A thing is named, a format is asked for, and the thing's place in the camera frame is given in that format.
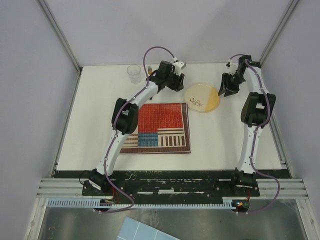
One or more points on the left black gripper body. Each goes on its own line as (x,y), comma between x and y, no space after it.
(175,81)

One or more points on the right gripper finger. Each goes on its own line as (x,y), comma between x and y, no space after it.
(222,89)
(230,93)

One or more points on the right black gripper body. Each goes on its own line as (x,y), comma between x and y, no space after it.
(231,82)

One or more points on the cream yellow ceramic plate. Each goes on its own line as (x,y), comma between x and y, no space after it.
(201,98)

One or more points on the green handled fork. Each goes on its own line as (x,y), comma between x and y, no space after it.
(149,69)

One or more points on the clear drinking glass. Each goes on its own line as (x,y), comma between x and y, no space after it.
(134,73)

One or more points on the patchwork patterned placemat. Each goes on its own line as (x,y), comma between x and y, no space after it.
(163,128)

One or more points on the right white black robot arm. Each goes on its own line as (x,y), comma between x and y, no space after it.
(255,114)

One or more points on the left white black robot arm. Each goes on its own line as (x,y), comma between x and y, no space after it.
(125,115)

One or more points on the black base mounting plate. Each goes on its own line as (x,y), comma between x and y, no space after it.
(185,179)

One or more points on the blue tiled board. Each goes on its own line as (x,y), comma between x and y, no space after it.
(132,229)

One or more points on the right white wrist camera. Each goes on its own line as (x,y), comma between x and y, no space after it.
(231,67)

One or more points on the right aluminium frame post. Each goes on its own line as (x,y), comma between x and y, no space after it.
(280,27)

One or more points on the aluminium frame post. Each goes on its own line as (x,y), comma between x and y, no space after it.
(48,13)
(280,27)

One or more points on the left aluminium frame post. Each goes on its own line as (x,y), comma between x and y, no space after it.
(48,13)

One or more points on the aluminium front frame rail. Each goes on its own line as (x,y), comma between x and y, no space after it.
(265,189)

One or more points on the light blue cable duct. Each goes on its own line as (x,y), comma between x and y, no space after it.
(98,204)

